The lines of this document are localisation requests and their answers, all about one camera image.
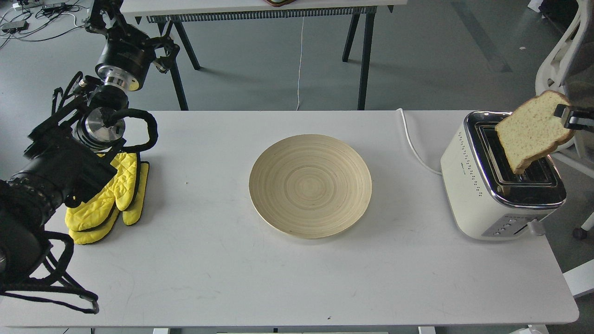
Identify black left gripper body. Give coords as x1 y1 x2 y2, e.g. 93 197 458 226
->
95 22 161 91

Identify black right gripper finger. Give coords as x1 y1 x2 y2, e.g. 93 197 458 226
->
554 104 594 131

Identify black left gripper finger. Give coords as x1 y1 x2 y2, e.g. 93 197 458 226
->
148 21 180 74
84 0 126 37

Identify slice of bread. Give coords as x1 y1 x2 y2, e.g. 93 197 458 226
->
496 90 574 175

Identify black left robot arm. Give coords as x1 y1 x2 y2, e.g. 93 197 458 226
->
1 0 180 314

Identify cream two-slot toaster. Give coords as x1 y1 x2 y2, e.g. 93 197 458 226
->
440 111 567 241

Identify white background table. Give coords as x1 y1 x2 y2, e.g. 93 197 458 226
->
121 0 407 110

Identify brown object on background table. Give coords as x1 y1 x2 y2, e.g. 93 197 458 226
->
265 0 295 7

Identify yellow oven mitt top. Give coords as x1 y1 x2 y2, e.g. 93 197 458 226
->
65 153 141 232

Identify yellow oven mitt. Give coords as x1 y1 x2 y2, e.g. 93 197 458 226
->
65 153 141 232
68 161 150 245

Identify yellow oven mitt bottom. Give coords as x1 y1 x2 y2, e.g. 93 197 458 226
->
68 161 150 245

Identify round bamboo plate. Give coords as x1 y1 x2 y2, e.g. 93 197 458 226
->
248 135 373 239

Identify cables and adapters on floor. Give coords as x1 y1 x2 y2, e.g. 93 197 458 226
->
0 0 91 48

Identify thin white hanging cable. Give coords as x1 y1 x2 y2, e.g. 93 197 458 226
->
296 17 305 111

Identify white toaster power cable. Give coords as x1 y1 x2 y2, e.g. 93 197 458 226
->
396 108 442 176

